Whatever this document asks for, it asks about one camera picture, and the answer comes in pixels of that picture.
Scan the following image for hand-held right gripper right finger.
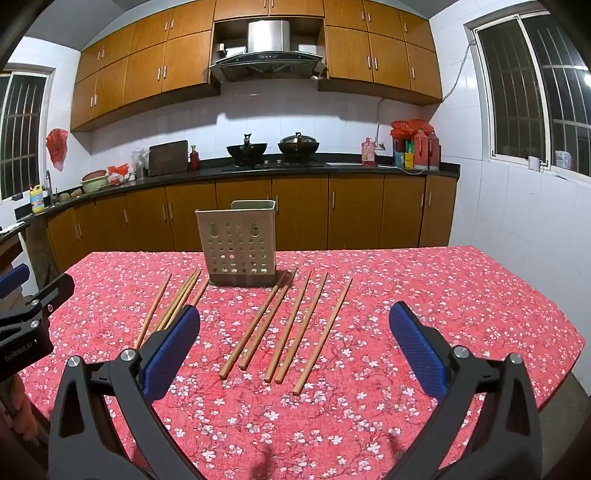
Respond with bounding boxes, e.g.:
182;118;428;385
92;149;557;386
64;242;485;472
383;302;543;480

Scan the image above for person's left hand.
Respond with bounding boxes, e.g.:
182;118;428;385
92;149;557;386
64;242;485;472
0;374;38;445

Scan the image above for black wok with lid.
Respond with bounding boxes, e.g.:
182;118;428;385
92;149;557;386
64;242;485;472
277;132;321;162

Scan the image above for clear plastic bags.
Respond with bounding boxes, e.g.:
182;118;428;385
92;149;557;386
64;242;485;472
131;148;151;180

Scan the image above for black gas stove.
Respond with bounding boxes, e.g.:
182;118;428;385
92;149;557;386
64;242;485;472
222;158;326;172

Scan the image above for brown wall cabinets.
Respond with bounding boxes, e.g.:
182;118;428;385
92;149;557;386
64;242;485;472
70;0;444;132

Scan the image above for beige perforated chopstick holder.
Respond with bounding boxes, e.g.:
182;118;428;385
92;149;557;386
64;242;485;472
195;199;278;286

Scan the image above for hanging red plastic bag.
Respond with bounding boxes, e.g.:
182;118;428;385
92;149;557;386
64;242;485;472
45;128;69;171

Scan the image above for steel range hood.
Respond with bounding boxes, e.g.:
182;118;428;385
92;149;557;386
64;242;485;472
209;19;326;84

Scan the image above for green and yellow box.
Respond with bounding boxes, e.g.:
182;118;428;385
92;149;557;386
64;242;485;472
394;138;415;168

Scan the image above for green basin with red lid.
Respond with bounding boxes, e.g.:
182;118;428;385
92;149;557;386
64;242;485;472
81;170;110;193

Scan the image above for brown base cabinets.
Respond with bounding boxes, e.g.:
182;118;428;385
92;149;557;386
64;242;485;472
46;174;458;273

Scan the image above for white wall cable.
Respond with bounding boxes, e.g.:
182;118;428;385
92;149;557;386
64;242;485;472
441;41;476;102

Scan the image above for dark wooden cutting board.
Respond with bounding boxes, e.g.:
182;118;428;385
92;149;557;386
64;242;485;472
148;140;190;177

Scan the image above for wooden chopstick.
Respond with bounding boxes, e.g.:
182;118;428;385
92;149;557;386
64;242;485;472
275;271;329;385
190;278;211;309
154;268;199;333
238;267;298;373
219;271;291;381
264;270;313;382
292;277;354;397
134;273;173;350
164;268;203;329

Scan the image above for black kitchen countertop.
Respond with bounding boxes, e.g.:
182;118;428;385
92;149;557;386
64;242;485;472
14;154;461;220

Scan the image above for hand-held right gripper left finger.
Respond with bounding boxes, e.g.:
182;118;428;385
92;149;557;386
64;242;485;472
48;305;206;480

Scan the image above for crumpled red plastic bag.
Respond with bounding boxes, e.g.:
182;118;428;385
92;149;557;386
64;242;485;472
390;119;435;139

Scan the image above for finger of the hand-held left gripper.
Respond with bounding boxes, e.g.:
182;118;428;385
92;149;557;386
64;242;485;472
0;273;76;334
0;263;31;299

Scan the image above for red floral tablecloth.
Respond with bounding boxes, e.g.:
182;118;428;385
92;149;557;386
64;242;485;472
21;244;585;480

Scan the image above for large barred window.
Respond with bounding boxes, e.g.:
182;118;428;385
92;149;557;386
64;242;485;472
464;11;591;178

